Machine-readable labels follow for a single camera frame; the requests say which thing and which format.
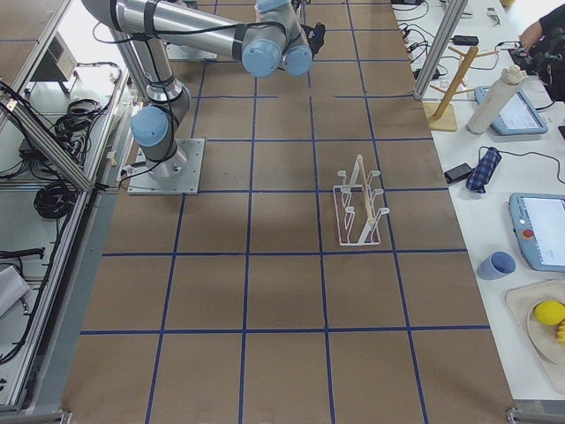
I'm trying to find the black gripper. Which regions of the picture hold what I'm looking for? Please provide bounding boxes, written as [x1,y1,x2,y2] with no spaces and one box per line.
[304,22,326,57]

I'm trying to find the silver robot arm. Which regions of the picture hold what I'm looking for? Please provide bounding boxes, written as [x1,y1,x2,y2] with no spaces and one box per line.
[85,1,324,174]

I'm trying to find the blue cup on desk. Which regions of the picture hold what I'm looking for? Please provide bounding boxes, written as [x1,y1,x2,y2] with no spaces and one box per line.
[477,251,516,281]

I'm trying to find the wooden mug stand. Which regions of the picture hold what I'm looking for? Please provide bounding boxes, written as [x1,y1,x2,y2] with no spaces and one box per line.
[423,46,497,132]

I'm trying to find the beige cylindrical bottle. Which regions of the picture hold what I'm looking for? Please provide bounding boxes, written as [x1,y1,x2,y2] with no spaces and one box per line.
[466,64,527,134]

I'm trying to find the folded plaid umbrella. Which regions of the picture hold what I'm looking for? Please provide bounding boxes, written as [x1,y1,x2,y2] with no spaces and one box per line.
[465,148,501,194]

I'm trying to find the blue teach pendant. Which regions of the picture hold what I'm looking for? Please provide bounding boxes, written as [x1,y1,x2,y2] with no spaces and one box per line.
[489,90,548,136]
[508,193,564,272]

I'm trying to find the yellow lemon toy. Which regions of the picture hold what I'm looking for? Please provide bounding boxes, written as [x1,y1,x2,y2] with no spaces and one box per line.
[533,300,565,326]

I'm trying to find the beige bowl plate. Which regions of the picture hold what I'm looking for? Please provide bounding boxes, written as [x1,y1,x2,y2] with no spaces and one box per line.
[527,302,564,366]

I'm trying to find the white wire cup rack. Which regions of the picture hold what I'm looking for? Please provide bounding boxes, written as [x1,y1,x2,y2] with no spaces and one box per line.
[332,154,389,246]

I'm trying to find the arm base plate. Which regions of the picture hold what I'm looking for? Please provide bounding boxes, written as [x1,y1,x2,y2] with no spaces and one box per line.
[127,139,206,195]

